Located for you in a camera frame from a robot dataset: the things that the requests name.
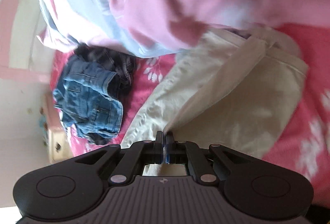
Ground light blue cloth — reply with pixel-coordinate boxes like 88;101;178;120
38;113;49;146

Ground dark plaid shirt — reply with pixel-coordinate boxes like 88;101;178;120
73;42;137;96

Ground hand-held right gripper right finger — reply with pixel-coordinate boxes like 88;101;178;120
165;131;254;186

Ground pink floral blanket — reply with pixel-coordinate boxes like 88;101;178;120
49;22;330;214

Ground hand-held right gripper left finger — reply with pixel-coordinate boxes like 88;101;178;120
75;131;165;186

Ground pink white headboard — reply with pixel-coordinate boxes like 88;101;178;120
0;0;56;85

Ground cream nightstand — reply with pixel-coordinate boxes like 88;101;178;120
39;93;74;165

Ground beige pants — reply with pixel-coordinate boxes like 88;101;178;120
120;27;310;177

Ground blue jeans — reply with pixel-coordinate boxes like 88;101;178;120
52;55;124;146

